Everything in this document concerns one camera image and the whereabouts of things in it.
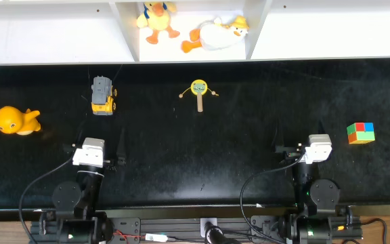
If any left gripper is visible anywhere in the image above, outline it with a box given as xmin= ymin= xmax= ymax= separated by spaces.
xmin=62 ymin=125 xmax=127 ymax=170

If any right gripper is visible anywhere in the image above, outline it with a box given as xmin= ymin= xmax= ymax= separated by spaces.
xmin=275 ymin=120 xmax=327 ymax=161

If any grey and yellow toy truck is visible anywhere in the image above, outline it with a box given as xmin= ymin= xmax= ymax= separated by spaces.
xmin=91 ymin=75 xmax=118 ymax=117

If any many-coloured puzzle cube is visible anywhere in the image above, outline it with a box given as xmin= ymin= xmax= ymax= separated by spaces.
xmin=346 ymin=122 xmax=376 ymax=145

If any yellow rubber duck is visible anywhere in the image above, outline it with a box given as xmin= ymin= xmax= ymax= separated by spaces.
xmin=0 ymin=106 xmax=42 ymax=136

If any yellow wooden rattle drum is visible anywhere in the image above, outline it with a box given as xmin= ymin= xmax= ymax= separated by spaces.
xmin=178 ymin=79 xmax=220 ymax=113

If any white shelf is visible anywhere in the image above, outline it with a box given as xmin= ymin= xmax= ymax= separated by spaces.
xmin=0 ymin=0 xmax=390 ymax=66

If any white plush duck yellow hat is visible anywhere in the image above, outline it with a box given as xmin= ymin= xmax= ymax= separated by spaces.
xmin=181 ymin=15 xmax=250 ymax=54

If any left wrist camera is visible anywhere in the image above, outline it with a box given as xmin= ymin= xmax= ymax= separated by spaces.
xmin=72 ymin=137 xmax=106 ymax=169

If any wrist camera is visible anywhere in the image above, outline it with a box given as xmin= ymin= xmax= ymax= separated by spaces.
xmin=72 ymin=137 xmax=106 ymax=169
xmin=304 ymin=134 xmax=333 ymax=165

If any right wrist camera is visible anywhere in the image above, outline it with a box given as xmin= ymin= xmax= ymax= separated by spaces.
xmin=304 ymin=134 xmax=333 ymax=165

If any mounting rail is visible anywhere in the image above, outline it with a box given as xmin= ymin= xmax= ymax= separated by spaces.
xmin=28 ymin=215 xmax=365 ymax=244

